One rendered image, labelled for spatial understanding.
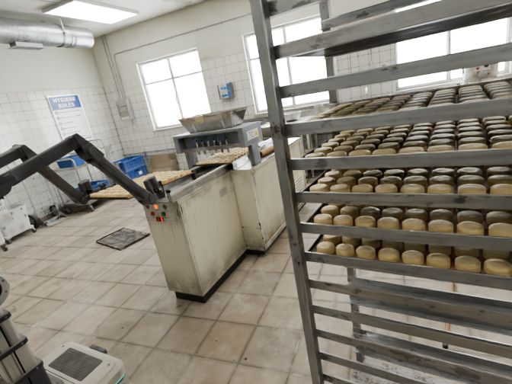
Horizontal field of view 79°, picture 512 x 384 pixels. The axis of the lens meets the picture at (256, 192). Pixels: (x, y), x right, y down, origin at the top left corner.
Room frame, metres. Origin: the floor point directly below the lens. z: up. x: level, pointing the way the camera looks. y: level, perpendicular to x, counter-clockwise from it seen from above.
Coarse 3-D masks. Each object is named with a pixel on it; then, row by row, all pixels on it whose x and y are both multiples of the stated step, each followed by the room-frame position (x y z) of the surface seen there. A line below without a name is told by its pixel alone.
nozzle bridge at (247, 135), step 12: (204, 132) 2.69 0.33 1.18; (216, 132) 2.60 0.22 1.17; (228, 132) 2.55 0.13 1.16; (240, 132) 2.49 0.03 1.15; (252, 132) 2.62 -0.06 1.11; (180, 144) 2.83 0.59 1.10; (192, 144) 2.85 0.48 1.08; (204, 144) 2.78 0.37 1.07; (216, 144) 2.72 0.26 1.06; (240, 144) 2.50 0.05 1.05; (252, 144) 2.59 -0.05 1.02; (192, 156) 2.95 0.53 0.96; (252, 156) 2.58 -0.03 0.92
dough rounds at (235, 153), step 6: (234, 150) 3.05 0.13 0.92; (240, 150) 2.99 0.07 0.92; (246, 150) 2.92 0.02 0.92; (216, 156) 2.91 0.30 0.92; (222, 156) 2.84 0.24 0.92; (228, 156) 2.80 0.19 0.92; (234, 156) 2.76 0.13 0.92; (240, 156) 2.73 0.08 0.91; (198, 162) 2.76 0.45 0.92; (204, 162) 2.71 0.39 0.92; (210, 162) 2.67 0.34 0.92; (216, 162) 2.64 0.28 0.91; (222, 162) 2.61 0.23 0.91
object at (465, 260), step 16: (336, 240) 0.84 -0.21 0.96; (352, 240) 0.81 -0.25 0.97; (368, 240) 0.79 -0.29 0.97; (384, 240) 0.77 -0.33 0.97; (352, 256) 0.75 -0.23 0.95; (368, 256) 0.72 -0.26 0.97; (384, 256) 0.70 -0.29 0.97; (400, 256) 0.71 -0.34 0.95; (416, 256) 0.67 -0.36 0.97; (432, 256) 0.66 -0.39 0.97; (448, 256) 0.67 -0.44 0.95; (464, 256) 0.63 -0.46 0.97; (480, 256) 0.65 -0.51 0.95; (496, 256) 0.61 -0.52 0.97; (480, 272) 0.59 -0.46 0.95; (496, 272) 0.57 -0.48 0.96
